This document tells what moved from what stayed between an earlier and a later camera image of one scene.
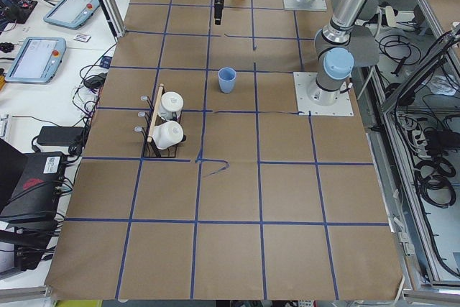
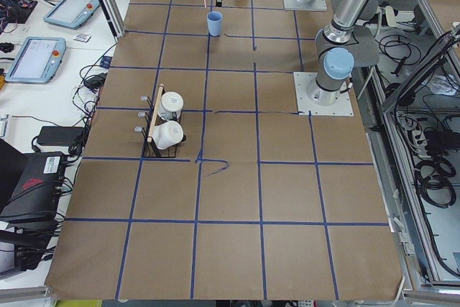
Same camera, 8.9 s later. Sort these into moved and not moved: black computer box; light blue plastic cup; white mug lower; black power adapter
Moved: light blue plastic cup
Not moved: black power adapter; black computer box; white mug lower
